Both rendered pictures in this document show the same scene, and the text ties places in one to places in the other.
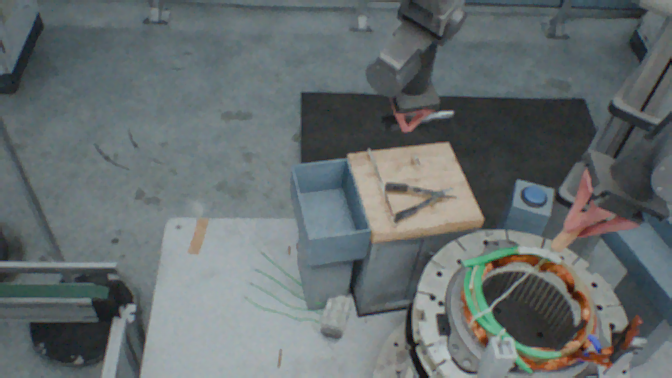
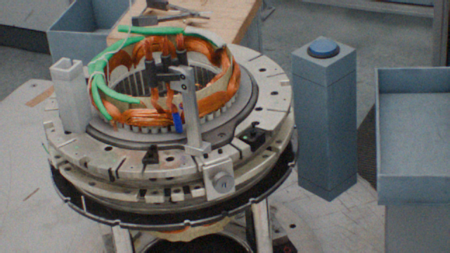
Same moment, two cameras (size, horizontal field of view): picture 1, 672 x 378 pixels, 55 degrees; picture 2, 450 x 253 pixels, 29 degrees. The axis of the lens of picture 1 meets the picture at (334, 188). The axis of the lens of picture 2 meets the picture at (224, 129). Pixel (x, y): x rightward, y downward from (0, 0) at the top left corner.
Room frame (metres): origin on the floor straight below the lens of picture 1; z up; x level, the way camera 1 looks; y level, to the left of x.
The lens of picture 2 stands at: (-0.24, -0.94, 1.68)
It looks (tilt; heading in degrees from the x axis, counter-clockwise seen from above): 33 degrees down; 37
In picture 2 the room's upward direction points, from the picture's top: 6 degrees counter-clockwise
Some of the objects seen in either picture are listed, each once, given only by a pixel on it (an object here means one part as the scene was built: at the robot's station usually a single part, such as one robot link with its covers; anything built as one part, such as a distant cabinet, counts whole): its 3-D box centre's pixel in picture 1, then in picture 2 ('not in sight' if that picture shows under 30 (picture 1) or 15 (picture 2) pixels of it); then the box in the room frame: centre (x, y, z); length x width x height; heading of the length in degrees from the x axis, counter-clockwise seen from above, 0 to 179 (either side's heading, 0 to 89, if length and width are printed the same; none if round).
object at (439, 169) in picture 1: (412, 189); (186, 20); (0.77, -0.14, 1.05); 0.20 x 0.19 x 0.02; 107
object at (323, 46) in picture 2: (534, 194); (323, 46); (0.80, -0.37, 1.04); 0.04 x 0.04 x 0.01
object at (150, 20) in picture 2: (406, 213); (145, 20); (0.69, -0.12, 1.09); 0.04 x 0.01 x 0.02; 122
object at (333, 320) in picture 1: (335, 314); not in sight; (0.64, -0.03, 0.80); 0.10 x 0.05 x 0.04; 171
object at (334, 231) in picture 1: (325, 243); (111, 83); (0.72, 0.01, 0.92); 0.17 x 0.11 x 0.28; 17
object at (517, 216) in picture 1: (514, 237); (325, 121); (0.80, -0.37, 0.91); 0.07 x 0.07 x 0.25; 77
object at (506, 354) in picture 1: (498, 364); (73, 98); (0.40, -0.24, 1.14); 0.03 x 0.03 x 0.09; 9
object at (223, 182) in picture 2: not in sight; (223, 183); (0.41, -0.45, 1.08); 0.03 x 0.01 x 0.03; 147
